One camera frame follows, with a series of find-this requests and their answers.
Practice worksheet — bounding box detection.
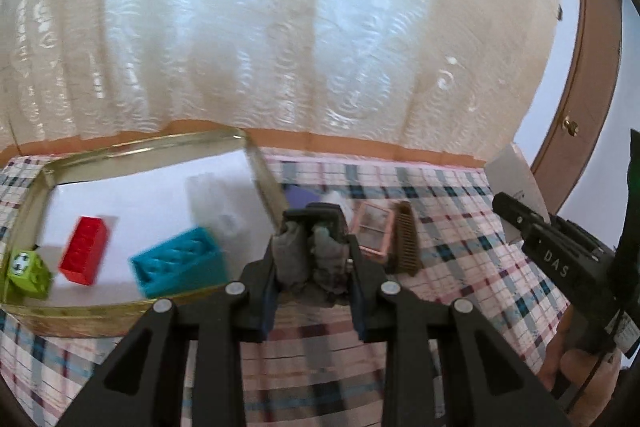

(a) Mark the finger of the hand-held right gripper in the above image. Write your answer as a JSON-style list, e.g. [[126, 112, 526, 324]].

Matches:
[[491, 192, 552, 254]]

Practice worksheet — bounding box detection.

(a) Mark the gold rectangular tin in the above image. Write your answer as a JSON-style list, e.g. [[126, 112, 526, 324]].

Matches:
[[0, 129, 286, 339]]

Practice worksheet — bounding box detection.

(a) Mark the person's right hand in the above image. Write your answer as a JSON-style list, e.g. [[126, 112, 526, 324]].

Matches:
[[537, 307, 623, 427]]

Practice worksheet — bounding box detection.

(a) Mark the pink box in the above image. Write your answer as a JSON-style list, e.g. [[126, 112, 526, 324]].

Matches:
[[349, 201, 393, 264]]

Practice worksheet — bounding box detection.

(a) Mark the red building block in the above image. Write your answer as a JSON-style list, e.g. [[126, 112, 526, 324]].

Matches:
[[58, 216, 110, 285]]

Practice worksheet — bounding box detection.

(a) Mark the white paper sheet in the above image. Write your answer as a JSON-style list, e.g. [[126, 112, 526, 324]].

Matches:
[[37, 147, 273, 308]]

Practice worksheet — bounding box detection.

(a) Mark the brown comb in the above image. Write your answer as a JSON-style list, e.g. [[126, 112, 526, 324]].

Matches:
[[385, 201, 423, 278]]

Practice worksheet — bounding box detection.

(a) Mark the plaid tablecloth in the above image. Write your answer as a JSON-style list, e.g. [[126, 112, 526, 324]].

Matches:
[[0, 147, 576, 427]]

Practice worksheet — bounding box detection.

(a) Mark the purple box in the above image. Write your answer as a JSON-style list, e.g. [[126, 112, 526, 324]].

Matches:
[[284, 186, 322, 212]]

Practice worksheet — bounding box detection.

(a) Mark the white box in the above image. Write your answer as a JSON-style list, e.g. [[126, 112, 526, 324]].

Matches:
[[484, 143, 551, 244]]

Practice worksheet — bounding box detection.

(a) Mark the blue building block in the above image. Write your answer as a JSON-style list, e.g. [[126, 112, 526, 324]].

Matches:
[[130, 227, 227, 298]]

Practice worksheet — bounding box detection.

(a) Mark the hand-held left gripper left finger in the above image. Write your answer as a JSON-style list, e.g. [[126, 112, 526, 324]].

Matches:
[[57, 247, 281, 427]]

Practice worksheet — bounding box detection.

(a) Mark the cream lace curtain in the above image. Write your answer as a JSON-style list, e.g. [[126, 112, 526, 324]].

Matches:
[[0, 0, 576, 168]]

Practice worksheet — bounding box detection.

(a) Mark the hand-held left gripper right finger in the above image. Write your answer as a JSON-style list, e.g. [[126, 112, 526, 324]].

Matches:
[[345, 237, 571, 427]]

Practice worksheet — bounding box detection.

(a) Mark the green building block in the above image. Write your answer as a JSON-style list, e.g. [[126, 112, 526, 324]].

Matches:
[[5, 248, 53, 300]]

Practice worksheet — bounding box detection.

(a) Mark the brown wooden door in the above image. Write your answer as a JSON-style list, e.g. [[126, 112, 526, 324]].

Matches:
[[530, 0, 623, 218]]

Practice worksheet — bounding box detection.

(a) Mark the black grey toy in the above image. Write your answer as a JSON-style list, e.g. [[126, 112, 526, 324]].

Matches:
[[272, 203, 351, 308]]

